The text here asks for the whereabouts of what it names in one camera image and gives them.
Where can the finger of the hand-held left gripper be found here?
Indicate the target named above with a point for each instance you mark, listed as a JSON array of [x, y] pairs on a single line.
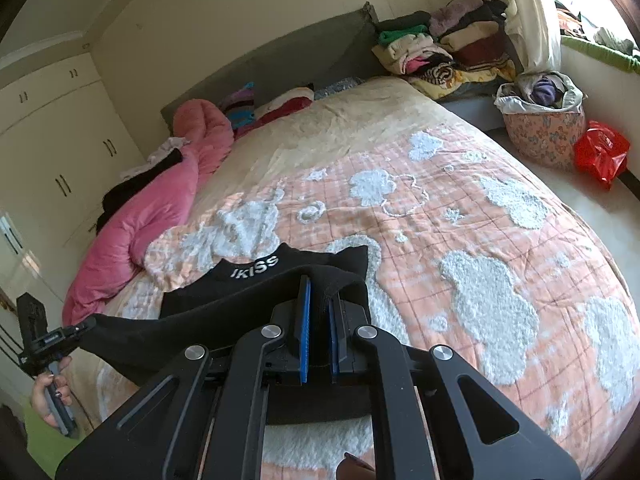
[[80, 330]]

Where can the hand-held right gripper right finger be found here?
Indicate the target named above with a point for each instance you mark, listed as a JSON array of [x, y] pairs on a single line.
[[334, 347]]

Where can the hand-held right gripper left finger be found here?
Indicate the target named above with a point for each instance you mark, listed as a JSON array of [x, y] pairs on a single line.
[[305, 332]]

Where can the black sweater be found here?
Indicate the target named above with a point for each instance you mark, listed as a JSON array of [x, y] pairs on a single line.
[[240, 300]]

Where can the person's left forearm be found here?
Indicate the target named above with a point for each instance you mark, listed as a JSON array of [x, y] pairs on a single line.
[[42, 442]]

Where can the pile of folded clothes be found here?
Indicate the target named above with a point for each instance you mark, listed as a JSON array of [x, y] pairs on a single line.
[[450, 50]]

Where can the clothes on window sill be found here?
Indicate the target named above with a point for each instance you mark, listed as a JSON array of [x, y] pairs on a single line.
[[595, 27]]

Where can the person's left hand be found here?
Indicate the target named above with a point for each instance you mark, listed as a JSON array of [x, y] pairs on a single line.
[[42, 400]]

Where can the pink quilt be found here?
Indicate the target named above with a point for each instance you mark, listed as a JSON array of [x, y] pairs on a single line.
[[140, 220]]

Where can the black garment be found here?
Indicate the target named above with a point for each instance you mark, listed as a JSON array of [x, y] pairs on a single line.
[[125, 190]]

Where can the peach checkered blanket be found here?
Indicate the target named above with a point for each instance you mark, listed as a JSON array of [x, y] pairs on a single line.
[[450, 210]]

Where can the white wardrobe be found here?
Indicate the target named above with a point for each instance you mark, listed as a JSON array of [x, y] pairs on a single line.
[[50, 135]]

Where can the white cloth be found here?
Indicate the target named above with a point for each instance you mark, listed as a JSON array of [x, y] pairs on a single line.
[[160, 152]]

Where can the red and white pillow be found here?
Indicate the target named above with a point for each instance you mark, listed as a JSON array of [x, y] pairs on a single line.
[[285, 107]]

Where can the striped knitted cloth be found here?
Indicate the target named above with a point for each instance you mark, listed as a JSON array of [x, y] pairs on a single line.
[[240, 107]]

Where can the grey floral cloth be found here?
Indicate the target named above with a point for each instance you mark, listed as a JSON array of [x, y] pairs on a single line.
[[337, 87]]

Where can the grey headboard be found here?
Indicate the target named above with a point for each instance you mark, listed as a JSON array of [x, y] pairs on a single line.
[[280, 55]]

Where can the floral laundry basket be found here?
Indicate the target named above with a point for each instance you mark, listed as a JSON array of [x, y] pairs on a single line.
[[545, 132]]

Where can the purple cloth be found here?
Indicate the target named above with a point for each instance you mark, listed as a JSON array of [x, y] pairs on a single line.
[[544, 94]]

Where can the red plastic bag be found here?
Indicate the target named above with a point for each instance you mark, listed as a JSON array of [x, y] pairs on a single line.
[[602, 152]]

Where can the cream curtain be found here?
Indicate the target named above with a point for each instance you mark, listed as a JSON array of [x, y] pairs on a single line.
[[530, 15]]

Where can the green cloth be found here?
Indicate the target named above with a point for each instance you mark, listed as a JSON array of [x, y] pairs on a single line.
[[605, 55]]

